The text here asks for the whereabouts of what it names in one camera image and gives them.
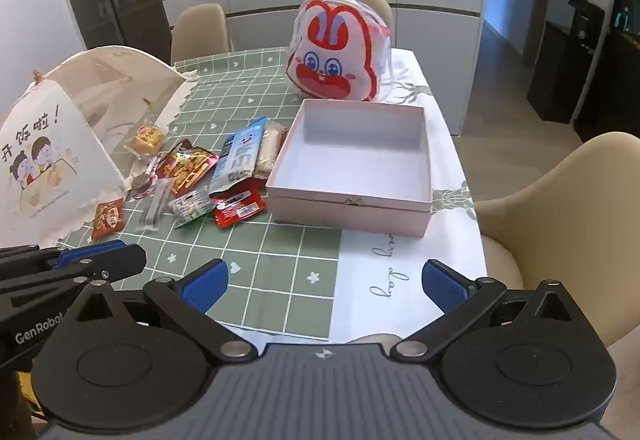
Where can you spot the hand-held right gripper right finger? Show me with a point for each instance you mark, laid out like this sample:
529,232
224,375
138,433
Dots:
445,285

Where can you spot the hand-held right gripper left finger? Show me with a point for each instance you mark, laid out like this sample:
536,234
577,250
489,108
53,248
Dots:
205,285

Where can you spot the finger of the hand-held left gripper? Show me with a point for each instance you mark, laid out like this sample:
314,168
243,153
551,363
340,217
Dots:
90,253
45,282

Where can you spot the small red cartoon packet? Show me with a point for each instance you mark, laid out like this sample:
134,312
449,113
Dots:
107,219

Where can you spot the clear long snack packet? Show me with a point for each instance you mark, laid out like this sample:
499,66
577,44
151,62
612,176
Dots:
152,207

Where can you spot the green white snack packet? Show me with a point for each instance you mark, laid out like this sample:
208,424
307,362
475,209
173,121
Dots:
190,205

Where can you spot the dark round candy packet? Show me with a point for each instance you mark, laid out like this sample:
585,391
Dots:
142,184

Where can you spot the pink cardboard box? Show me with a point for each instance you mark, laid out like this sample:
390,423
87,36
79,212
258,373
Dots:
350,215

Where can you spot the red orange snack packet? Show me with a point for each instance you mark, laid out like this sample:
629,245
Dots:
187,165

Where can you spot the yellow pastry packet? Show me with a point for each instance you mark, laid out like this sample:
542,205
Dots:
147,139

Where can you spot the blue snack packet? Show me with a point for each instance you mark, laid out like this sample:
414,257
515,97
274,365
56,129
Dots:
240,150

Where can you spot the beige wafer bar packet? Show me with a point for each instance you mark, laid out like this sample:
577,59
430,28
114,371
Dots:
270,150

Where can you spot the green checked tablecloth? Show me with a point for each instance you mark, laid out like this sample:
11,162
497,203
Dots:
300,260

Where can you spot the beige dining chair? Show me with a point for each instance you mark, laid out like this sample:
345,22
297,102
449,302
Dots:
385,3
550,200
200,30

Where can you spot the red white rabbit bag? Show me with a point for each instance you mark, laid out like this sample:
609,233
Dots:
330,70

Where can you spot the black water dispenser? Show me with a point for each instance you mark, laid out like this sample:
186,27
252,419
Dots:
565,70

